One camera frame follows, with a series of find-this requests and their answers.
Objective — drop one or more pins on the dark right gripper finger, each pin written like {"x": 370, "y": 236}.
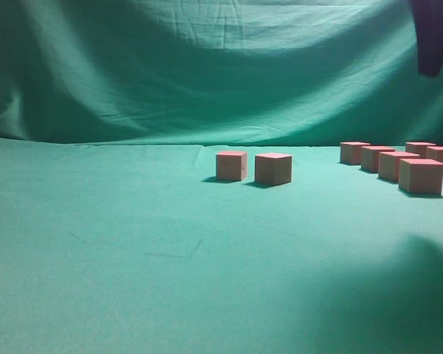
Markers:
{"x": 428, "y": 22}

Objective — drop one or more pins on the green cloth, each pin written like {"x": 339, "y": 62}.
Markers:
{"x": 117, "y": 237}

